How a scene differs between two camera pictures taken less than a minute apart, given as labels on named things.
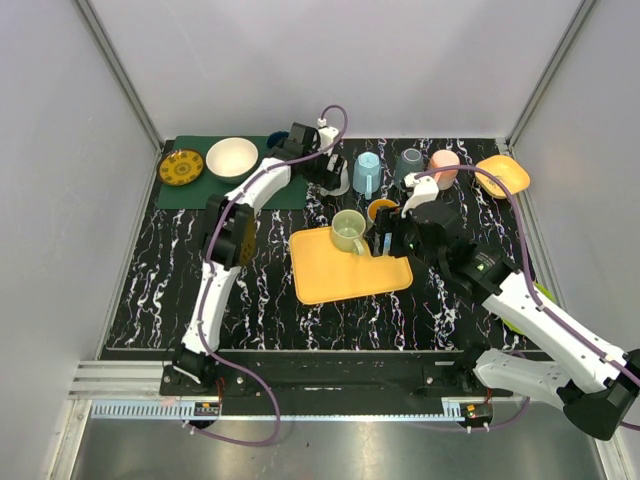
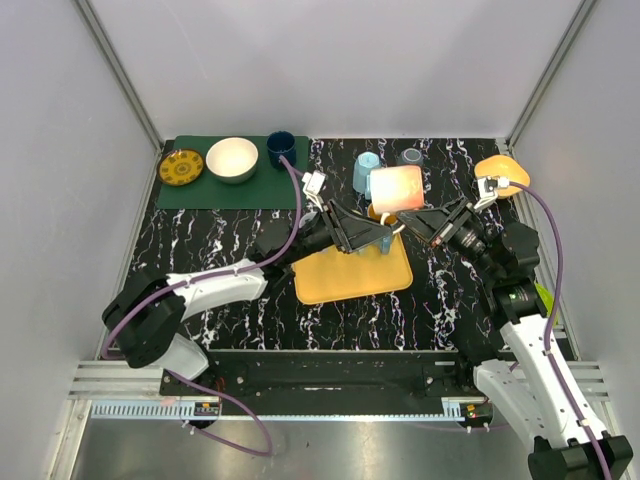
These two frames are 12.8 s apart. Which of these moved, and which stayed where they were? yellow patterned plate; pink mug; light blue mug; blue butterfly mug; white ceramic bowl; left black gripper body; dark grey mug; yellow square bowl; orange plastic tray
Moved: pink mug; blue butterfly mug; left black gripper body
Stayed: white ceramic bowl; yellow square bowl; dark grey mug; light blue mug; orange plastic tray; yellow patterned plate
